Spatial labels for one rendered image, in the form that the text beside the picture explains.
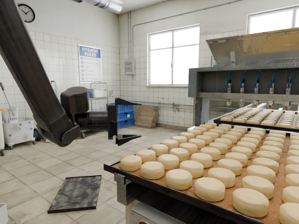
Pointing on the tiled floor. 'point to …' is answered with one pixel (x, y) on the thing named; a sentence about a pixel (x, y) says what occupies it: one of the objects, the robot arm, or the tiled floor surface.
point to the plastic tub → (3, 214)
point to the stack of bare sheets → (77, 194)
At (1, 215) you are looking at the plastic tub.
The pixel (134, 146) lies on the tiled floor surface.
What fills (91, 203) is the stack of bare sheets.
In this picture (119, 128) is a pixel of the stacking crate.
